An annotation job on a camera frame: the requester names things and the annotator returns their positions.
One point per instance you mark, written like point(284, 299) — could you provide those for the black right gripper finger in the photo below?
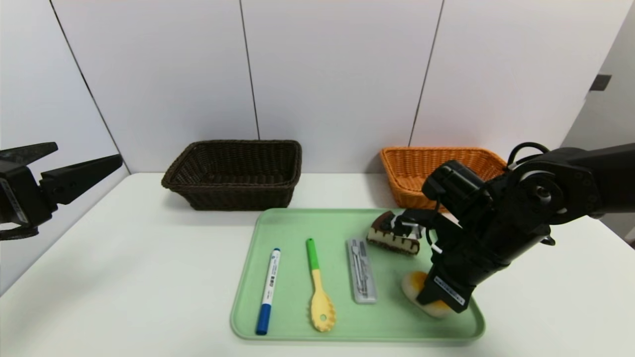
point(427, 293)

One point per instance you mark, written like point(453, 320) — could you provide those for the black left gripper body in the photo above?
point(16, 197)

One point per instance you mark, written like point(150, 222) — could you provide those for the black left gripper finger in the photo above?
point(30, 151)
point(74, 178)

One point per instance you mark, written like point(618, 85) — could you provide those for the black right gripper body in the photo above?
point(448, 292)

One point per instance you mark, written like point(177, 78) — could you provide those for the white and orange bun toy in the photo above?
point(412, 287)

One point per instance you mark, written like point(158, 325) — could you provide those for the chocolate cake slice toy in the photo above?
point(387, 240)

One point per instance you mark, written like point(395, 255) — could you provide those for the clear grey cutlery case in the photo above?
point(362, 277)

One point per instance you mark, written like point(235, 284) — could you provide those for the blue and white marker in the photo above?
point(270, 282)

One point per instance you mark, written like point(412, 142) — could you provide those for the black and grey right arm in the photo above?
point(570, 188)

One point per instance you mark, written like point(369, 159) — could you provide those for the orange wicker basket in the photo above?
point(412, 171)

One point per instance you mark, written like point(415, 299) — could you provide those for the dark brown wicker basket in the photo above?
point(238, 196)

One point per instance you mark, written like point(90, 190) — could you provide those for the light green plastic tray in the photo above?
point(297, 223)

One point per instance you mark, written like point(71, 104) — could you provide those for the dark wall plate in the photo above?
point(600, 82)

